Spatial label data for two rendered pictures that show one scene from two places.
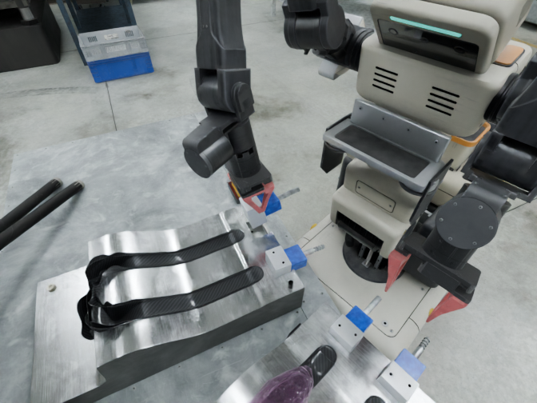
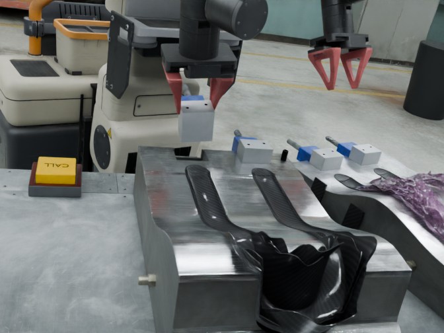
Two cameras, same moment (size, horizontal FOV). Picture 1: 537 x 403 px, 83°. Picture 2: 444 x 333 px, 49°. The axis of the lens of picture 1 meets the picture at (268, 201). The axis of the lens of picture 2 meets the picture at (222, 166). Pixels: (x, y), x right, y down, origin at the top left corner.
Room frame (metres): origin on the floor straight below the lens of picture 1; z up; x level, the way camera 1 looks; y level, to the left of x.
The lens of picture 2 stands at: (0.31, 0.74, 1.23)
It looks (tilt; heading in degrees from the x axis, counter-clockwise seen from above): 26 degrees down; 276
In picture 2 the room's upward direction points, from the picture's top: 11 degrees clockwise
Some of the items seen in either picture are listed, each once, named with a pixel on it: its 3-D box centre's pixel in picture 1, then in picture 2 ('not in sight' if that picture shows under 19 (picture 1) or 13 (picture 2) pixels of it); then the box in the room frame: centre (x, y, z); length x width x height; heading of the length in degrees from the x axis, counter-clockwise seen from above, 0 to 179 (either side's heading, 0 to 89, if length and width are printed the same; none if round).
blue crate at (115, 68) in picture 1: (119, 60); not in sight; (3.31, 1.59, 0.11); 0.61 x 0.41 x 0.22; 115
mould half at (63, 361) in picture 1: (167, 286); (256, 250); (0.30, 0.21, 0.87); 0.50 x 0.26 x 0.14; 115
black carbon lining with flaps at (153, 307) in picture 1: (170, 275); (267, 211); (0.30, 0.19, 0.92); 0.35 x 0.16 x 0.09; 115
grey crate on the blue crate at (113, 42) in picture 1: (113, 42); not in sight; (3.31, 1.58, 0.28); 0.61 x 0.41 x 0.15; 115
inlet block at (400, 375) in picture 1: (409, 363); (347, 150); (0.16, -0.25, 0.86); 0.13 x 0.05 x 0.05; 132
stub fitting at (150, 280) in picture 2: not in sight; (146, 280); (0.42, 0.29, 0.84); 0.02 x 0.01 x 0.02; 25
